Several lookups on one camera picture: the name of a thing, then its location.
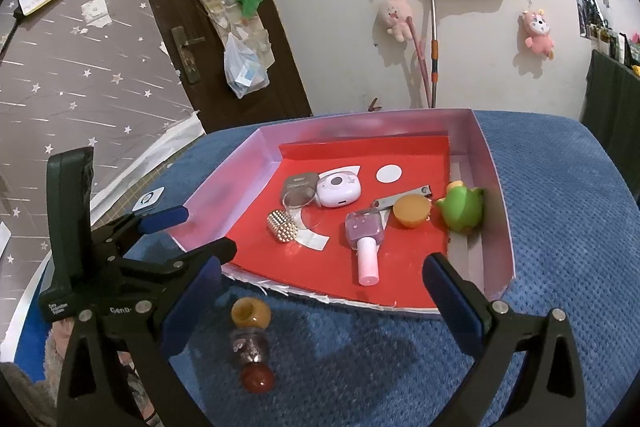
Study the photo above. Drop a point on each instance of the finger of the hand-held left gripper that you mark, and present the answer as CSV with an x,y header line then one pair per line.
x,y
165,272
162,219

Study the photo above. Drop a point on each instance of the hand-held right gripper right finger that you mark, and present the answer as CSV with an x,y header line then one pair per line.
x,y
452,302

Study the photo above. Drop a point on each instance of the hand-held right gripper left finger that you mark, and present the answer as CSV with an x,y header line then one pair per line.
x,y
192,302

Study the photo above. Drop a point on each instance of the purple cardboard tray red liner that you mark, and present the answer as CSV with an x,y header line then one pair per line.
x,y
420,267

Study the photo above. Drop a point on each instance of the glitter nail polish bottle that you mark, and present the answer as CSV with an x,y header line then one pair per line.
x,y
250,347

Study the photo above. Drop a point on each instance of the green rubber toy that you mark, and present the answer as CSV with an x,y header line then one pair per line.
x,y
462,209

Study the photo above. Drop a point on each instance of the purple nail polish bottle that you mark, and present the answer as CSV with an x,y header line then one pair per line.
x,y
365,257

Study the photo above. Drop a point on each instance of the orange round cap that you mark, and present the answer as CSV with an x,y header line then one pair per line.
x,y
411,212

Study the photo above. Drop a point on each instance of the clear plastic dome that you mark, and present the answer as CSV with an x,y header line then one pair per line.
x,y
298,201

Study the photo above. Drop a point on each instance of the person's left forearm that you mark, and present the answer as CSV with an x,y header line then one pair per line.
x,y
25,392

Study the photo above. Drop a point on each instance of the small square card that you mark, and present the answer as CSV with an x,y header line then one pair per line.
x,y
148,198

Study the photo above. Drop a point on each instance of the patterned floor rug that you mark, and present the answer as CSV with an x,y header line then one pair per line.
x,y
137,387

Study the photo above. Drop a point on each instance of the silver nail clipper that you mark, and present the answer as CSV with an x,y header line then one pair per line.
x,y
385,203

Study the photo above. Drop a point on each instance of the blue textured mat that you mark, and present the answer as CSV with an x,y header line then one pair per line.
x,y
550,232

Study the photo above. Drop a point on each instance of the brown earbud case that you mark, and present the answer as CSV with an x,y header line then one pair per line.
x,y
300,181

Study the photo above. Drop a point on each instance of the clear plastic bag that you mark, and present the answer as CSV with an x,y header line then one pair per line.
x,y
242,72

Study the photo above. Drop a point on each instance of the white paper scrap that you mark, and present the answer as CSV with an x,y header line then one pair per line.
x,y
96,12

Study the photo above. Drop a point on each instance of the pink stick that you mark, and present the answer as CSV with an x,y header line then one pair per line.
x,y
420,62

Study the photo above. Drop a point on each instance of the black covered table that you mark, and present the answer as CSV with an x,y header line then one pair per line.
x,y
610,107

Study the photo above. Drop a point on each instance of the pink white-faced plush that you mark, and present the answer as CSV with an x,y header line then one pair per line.
x,y
537,32

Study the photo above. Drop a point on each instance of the pink bear plush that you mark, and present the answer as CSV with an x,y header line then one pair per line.
x,y
395,17

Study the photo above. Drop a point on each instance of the assorted bottles on table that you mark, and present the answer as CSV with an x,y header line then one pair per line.
x,y
600,32

